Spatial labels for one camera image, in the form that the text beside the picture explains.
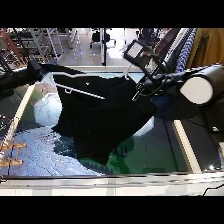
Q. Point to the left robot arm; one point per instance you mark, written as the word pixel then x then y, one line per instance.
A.
pixel 16 78

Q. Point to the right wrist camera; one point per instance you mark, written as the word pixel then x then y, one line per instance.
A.
pixel 148 53

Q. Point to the white clothes hanger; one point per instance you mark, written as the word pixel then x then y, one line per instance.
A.
pixel 83 92

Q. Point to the black long-sleeved shirt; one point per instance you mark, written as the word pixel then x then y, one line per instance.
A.
pixel 100 123

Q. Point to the blue white patterned garment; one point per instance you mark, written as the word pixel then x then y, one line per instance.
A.
pixel 185 55

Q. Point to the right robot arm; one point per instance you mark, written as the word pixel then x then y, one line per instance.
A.
pixel 196 90

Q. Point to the dark hanging garment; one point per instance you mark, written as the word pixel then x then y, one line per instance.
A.
pixel 168 50

